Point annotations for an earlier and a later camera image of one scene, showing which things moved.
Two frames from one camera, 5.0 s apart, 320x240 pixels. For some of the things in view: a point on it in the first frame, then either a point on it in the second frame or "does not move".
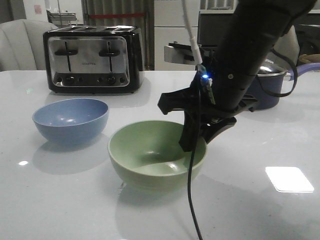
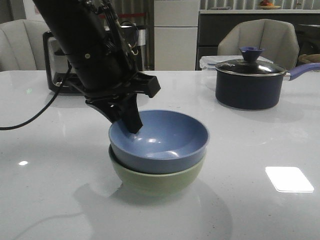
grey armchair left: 22,46 does not move
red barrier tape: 117,15 does not move
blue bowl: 71,121 -> 168,141
